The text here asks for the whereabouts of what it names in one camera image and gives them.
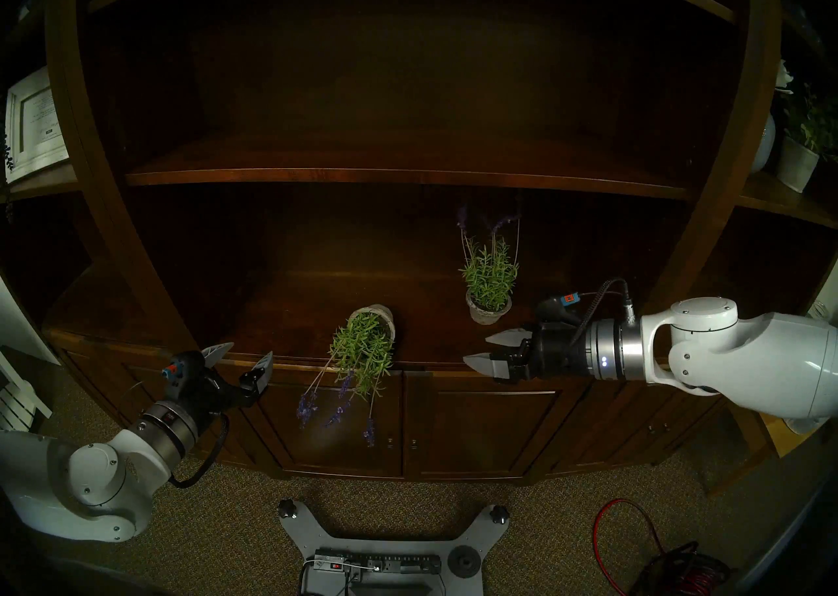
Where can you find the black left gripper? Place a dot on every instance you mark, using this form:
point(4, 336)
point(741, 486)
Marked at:
point(219, 395)

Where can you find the white round vase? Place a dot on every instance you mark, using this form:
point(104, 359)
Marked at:
point(763, 146)

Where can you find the black round disk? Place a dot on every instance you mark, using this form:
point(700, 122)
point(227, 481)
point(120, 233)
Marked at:
point(463, 562)

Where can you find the dark trailing plant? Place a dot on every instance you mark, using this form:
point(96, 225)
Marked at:
point(6, 156)

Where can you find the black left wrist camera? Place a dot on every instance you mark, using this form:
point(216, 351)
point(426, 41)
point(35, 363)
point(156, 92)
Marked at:
point(183, 372)

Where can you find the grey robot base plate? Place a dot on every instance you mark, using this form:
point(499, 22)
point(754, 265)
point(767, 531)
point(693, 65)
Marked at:
point(301, 529)

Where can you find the black power strip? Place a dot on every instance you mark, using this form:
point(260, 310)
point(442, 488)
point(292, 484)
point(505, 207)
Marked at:
point(393, 563)

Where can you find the white framed certificate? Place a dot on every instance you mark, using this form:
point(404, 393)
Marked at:
point(36, 123)

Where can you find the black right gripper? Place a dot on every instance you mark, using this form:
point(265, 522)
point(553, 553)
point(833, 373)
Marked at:
point(556, 352)

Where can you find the dark wooden shelf cabinet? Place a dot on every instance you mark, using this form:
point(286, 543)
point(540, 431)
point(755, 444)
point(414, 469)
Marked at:
point(393, 110)

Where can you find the black base knob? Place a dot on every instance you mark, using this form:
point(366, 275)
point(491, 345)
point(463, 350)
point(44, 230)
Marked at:
point(286, 508)
point(499, 513)

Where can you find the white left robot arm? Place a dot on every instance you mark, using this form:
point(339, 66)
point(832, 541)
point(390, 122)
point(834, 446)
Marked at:
point(91, 483)

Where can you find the white slatted wooden chair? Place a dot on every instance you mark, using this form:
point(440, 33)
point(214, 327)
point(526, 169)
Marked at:
point(13, 405)

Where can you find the wooden cabinet door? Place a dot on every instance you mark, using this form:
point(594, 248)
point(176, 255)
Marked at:
point(484, 434)
point(340, 457)

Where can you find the fake lavender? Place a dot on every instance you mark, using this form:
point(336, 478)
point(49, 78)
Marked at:
point(488, 274)
point(363, 346)

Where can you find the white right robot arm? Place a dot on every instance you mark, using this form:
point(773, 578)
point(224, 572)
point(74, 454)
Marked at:
point(753, 352)

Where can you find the green plant in white pot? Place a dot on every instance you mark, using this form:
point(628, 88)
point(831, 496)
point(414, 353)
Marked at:
point(795, 166)

